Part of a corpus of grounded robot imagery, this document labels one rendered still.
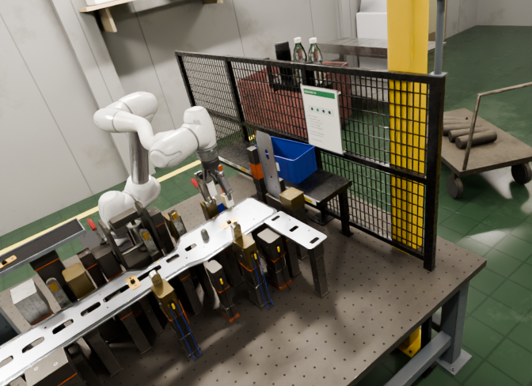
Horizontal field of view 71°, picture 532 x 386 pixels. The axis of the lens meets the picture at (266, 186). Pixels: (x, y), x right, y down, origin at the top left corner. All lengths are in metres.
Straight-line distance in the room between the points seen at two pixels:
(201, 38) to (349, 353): 4.12
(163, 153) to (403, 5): 0.92
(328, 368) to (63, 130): 3.81
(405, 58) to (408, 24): 0.11
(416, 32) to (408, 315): 1.04
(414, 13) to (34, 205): 4.26
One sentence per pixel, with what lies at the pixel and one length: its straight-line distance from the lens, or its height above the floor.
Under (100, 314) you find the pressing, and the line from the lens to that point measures 1.56.
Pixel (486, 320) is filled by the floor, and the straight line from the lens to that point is 2.59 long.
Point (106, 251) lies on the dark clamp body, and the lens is 1.70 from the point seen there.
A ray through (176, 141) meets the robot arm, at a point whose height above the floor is 1.49.
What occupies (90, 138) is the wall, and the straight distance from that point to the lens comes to 4.68.
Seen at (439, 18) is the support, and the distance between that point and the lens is 1.32.
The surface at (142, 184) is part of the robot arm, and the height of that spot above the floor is 1.01.
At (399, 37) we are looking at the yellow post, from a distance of 1.44.
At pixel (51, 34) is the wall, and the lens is 4.50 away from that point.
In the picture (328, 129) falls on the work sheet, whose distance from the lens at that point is 1.75.
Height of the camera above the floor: 1.97
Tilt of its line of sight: 31 degrees down
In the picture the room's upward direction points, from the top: 13 degrees counter-clockwise
